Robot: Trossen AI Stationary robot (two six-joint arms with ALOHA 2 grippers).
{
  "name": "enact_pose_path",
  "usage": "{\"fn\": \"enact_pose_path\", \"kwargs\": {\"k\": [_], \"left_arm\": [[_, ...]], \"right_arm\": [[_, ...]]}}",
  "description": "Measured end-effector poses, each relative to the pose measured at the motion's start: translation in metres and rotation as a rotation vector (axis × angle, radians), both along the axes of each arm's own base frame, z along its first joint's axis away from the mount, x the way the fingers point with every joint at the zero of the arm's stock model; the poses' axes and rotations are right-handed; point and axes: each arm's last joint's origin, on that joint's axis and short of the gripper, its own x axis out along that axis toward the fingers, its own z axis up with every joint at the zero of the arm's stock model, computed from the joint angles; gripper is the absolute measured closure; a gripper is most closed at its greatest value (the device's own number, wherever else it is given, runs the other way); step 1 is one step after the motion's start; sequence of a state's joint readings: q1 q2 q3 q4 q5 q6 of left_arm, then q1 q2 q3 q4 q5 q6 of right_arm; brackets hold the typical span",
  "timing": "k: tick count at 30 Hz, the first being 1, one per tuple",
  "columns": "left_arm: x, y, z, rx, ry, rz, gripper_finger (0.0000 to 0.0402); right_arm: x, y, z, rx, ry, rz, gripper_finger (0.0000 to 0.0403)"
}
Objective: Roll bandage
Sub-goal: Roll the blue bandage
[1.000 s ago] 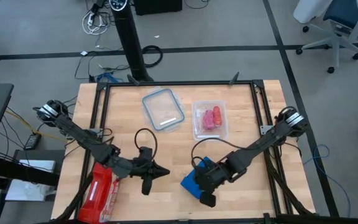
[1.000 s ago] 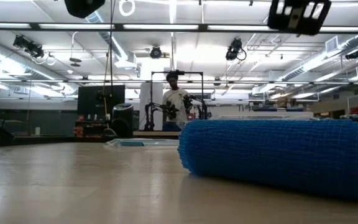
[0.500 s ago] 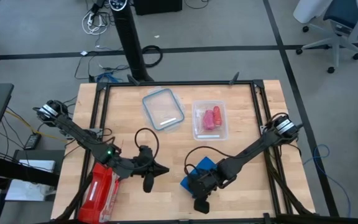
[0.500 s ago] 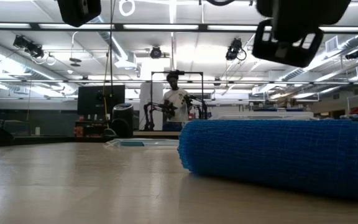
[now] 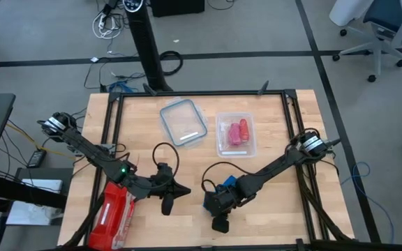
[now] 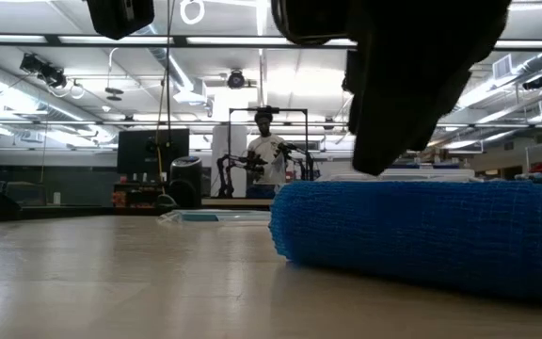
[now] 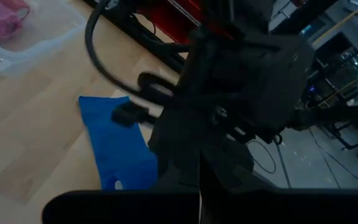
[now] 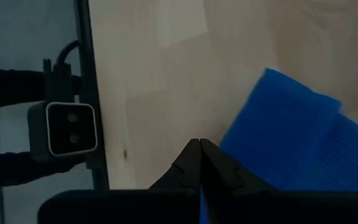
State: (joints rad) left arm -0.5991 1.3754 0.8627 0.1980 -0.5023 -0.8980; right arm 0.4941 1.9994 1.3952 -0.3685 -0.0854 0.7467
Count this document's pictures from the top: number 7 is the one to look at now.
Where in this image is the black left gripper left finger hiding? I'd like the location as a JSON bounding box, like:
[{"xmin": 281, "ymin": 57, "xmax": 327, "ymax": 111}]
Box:
[{"xmin": 42, "ymin": 146, "xmax": 201, "ymax": 224}]

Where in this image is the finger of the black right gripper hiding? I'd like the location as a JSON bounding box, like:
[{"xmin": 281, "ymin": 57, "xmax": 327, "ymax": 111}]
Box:
[{"xmin": 112, "ymin": 101, "xmax": 167, "ymax": 128}]

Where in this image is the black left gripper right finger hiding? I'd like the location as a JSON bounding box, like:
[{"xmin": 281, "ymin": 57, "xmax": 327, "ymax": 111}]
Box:
[{"xmin": 201, "ymin": 139, "xmax": 358, "ymax": 224}]

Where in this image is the blue elastic bandage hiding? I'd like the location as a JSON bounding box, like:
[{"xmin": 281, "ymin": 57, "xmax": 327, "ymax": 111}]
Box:
[{"xmin": 78, "ymin": 95, "xmax": 158, "ymax": 190}]

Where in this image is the clear plastic container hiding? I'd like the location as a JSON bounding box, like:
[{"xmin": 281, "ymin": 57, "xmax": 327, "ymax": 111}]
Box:
[{"xmin": 0, "ymin": 0, "xmax": 88, "ymax": 78}]

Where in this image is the clear plastic zip bag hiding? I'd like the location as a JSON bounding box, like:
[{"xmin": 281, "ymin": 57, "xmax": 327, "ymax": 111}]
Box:
[{"xmin": 0, "ymin": 0, "xmax": 43, "ymax": 50}]

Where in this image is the red bandage roll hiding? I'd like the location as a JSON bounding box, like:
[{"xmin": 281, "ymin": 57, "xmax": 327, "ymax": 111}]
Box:
[{"xmin": 0, "ymin": 0, "xmax": 31, "ymax": 15}]

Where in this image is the red plastic crate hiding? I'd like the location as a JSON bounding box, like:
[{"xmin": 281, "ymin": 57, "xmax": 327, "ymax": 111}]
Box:
[{"xmin": 137, "ymin": 0, "xmax": 206, "ymax": 44}]

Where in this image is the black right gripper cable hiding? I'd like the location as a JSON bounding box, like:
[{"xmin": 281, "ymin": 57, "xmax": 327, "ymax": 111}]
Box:
[{"xmin": 85, "ymin": 0, "xmax": 175, "ymax": 105}]

